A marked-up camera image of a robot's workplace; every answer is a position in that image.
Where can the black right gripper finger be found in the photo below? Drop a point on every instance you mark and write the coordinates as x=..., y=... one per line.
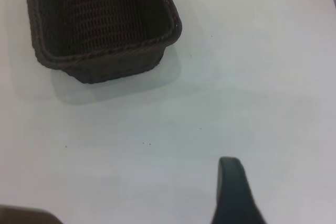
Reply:
x=233, y=197

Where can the dark brown woven basket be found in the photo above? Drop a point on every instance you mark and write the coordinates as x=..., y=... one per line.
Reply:
x=105, y=24

